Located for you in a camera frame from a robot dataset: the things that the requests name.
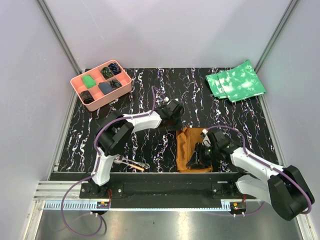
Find grey blue rolled napkin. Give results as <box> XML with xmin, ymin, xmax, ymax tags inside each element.
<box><xmin>98</xmin><ymin>81</ymin><xmax>113</xmax><ymax>95</ymax></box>

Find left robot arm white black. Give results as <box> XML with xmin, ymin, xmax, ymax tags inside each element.
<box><xmin>89</xmin><ymin>99</ymin><xmax>185</xmax><ymax>198</ymax></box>

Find dark patterned roll back right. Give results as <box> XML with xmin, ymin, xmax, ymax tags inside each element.
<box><xmin>108</xmin><ymin>62</ymin><xmax>122</xmax><ymax>75</ymax></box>

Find dark patterned roll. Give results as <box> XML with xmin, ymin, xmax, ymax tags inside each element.
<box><xmin>108</xmin><ymin>62</ymin><xmax>122</xmax><ymax>75</ymax></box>
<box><xmin>108</xmin><ymin>79</ymin><xmax>122</xmax><ymax>90</ymax></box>
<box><xmin>79</xmin><ymin>90</ymin><xmax>95</xmax><ymax>105</ymax></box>
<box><xmin>100</xmin><ymin>66</ymin><xmax>114</xmax><ymax>80</ymax></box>

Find wooden handled spoon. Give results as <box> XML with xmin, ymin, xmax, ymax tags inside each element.
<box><xmin>128</xmin><ymin>163</ymin><xmax>145</xmax><ymax>172</ymax></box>

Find black marble pattern mat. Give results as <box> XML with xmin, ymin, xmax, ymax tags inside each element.
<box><xmin>56</xmin><ymin>67</ymin><xmax>278</xmax><ymax>173</ymax></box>

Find pink compartment tray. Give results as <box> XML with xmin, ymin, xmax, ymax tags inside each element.
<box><xmin>70</xmin><ymin>60</ymin><xmax>133</xmax><ymax>112</ymax></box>

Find dark patterned roll front right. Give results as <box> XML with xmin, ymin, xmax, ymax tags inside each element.
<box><xmin>108</xmin><ymin>79</ymin><xmax>122</xmax><ymax>90</ymax></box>

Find green rolled napkin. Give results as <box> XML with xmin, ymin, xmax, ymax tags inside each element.
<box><xmin>82</xmin><ymin>75</ymin><xmax>97</xmax><ymax>89</ymax></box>

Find orange cloth napkin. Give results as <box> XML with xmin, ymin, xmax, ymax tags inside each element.
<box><xmin>175</xmin><ymin>127</ymin><xmax>213</xmax><ymax>173</ymax></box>

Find green white patterned napkins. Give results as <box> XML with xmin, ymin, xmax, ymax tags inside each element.
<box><xmin>205</xmin><ymin>59</ymin><xmax>266</xmax><ymax>103</ymax></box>

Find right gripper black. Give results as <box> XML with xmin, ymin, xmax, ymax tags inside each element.
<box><xmin>185</xmin><ymin>142</ymin><xmax>219</xmax><ymax>170</ymax></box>

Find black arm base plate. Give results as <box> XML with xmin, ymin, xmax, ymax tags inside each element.
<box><xmin>79</xmin><ymin>172</ymin><xmax>243</xmax><ymax>199</ymax></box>

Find dark patterned roll front left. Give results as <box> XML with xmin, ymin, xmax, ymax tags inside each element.
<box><xmin>79</xmin><ymin>90</ymin><xmax>95</xmax><ymax>105</ymax></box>

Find silver fork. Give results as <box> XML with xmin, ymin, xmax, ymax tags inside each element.
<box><xmin>113</xmin><ymin>155</ymin><xmax>150</xmax><ymax>170</ymax></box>

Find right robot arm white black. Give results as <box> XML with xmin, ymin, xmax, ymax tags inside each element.
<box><xmin>187</xmin><ymin>129</ymin><xmax>315</xmax><ymax>221</ymax></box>

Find dark patterned roll back middle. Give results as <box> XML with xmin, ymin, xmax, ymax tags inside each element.
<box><xmin>100</xmin><ymin>66</ymin><xmax>114</xmax><ymax>80</ymax></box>

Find aluminium frame rail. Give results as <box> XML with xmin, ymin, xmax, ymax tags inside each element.
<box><xmin>34</xmin><ymin>181</ymin><xmax>256</xmax><ymax>212</ymax></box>

